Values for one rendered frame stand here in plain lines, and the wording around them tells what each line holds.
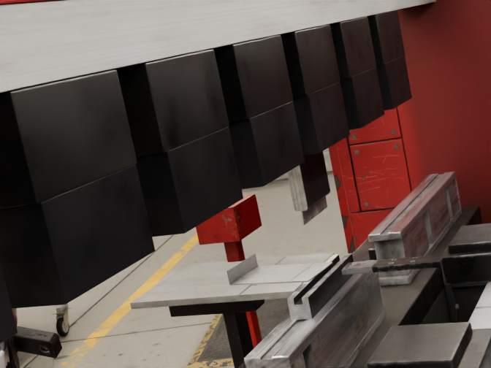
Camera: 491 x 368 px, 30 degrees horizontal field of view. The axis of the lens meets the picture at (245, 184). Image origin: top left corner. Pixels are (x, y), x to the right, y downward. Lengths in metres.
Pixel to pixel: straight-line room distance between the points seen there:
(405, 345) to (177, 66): 0.34
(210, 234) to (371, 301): 1.80
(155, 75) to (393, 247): 0.85
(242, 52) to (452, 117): 1.11
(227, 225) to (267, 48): 2.05
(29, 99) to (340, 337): 0.69
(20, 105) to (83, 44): 0.11
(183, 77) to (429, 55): 1.24
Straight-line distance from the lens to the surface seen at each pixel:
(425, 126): 2.12
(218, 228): 3.15
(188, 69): 0.92
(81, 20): 0.78
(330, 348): 1.23
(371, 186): 2.18
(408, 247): 1.65
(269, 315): 4.52
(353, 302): 1.33
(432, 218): 1.83
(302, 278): 1.29
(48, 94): 0.72
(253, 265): 1.40
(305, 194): 1.25
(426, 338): 0.89
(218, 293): 1.31
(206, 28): 0.98
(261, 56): 1.10
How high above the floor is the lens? 1.34
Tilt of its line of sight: 9 degrees down
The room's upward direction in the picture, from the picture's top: 12 degrees counter-clockwise
